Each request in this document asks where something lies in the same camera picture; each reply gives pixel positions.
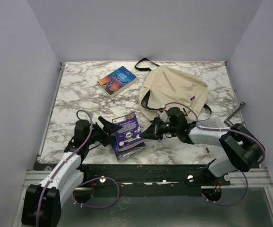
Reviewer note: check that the blue Jane Eyre book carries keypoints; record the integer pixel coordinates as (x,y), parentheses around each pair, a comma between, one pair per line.
(117,81)

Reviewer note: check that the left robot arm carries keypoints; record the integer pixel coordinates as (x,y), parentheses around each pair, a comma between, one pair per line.
(43,201)

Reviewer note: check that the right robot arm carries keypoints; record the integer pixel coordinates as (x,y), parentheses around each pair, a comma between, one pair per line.
(242,150)

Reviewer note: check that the black metal base plate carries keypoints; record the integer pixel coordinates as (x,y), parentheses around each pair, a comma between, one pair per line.
(137,181)

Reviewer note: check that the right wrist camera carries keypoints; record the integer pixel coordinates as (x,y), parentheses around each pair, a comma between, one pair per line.
(163,115)

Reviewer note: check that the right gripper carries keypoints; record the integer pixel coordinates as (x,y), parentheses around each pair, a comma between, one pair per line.
(153,132)

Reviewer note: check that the aluminium rail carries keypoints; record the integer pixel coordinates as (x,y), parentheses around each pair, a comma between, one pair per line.
(257,178)

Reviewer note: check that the clear plastic organizer box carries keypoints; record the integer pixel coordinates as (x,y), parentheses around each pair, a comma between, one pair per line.
(213,123)

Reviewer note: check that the cream canvas backpack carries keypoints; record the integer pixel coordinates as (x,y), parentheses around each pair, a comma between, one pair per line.
(165,84)

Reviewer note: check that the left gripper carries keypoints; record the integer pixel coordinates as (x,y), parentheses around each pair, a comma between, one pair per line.
(109,127)

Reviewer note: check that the grey metal bracket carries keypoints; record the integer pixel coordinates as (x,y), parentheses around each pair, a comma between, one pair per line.
(227,121)

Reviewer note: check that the dark purple book underneath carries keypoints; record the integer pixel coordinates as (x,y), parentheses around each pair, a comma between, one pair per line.
(128,140)

